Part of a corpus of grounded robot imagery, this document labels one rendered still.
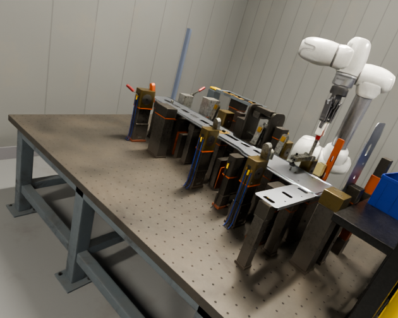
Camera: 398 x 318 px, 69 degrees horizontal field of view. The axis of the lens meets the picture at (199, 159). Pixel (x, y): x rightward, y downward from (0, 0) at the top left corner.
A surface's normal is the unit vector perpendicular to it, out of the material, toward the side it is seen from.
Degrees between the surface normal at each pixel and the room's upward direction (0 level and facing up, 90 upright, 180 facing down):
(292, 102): 90
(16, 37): 90
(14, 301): 0
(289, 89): 90
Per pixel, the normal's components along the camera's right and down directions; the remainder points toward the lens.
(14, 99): 0.73, 0.43
